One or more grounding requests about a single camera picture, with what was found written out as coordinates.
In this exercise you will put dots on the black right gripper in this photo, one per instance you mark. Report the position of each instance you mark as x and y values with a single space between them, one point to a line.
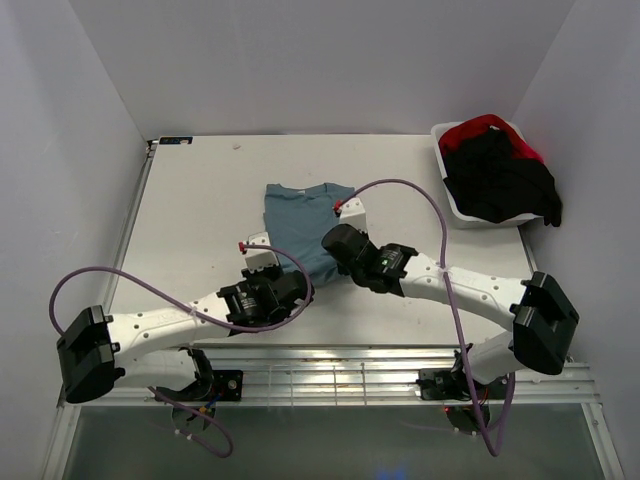
343 270

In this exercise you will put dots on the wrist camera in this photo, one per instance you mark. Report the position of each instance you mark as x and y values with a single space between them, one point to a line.
352 212
257 253

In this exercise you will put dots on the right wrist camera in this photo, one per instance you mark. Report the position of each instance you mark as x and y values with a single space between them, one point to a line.
352 212

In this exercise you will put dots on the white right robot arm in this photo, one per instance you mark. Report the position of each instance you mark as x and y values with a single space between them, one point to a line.
537 318

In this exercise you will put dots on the black t shirt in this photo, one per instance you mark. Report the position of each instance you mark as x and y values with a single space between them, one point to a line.
486 182

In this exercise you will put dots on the blue label sticker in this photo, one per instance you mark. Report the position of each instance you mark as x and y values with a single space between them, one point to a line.
174 140

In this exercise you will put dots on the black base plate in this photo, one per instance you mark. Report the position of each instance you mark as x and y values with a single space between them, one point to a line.
224 386
452 385

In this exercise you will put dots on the red t shirt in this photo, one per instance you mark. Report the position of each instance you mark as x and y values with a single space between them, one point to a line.
453 137

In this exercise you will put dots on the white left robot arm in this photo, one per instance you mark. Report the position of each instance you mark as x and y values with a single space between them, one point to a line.
101 351

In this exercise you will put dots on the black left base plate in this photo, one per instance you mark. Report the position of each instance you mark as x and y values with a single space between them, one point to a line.
224 386

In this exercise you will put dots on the aluminium frame rail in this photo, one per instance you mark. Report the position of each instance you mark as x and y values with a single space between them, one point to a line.
343 413

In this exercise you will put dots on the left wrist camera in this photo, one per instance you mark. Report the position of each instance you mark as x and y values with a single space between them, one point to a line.
257 253

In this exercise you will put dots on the blue t shirt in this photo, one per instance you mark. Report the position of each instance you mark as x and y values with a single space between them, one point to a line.
297 219

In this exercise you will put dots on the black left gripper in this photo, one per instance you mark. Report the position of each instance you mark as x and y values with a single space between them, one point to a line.
251 276

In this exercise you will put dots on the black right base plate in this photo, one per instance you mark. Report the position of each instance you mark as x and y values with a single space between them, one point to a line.
452 385

